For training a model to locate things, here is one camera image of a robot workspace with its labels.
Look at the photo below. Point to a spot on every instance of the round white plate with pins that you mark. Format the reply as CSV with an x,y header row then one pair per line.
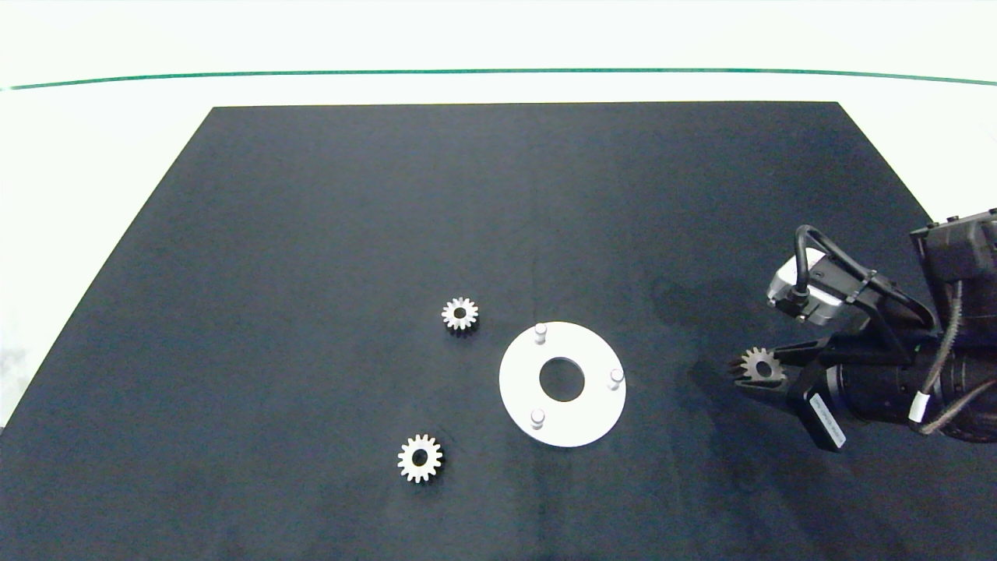
x,y
580,421

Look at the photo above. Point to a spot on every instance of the dark rectangular work mat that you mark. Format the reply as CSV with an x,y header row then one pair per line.
x,y
311,234

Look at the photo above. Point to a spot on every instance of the boxy wrist camera shiny side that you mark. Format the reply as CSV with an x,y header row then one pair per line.
x,y
812,293

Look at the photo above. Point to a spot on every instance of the small steel planetary gear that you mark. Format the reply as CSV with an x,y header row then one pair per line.
x,y
450,314
752,361
408,458

